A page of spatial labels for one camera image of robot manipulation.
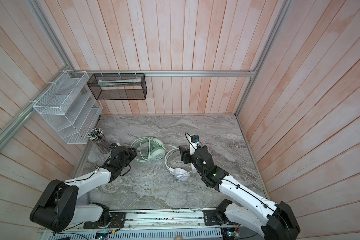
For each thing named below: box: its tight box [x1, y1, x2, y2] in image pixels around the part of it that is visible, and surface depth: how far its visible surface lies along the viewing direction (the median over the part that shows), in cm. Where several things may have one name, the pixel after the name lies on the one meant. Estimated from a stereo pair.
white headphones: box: [164, 147, 191, 181], surface depth 83 cm
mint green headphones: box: [130, 137, 166, 163], surface depth 94 cm
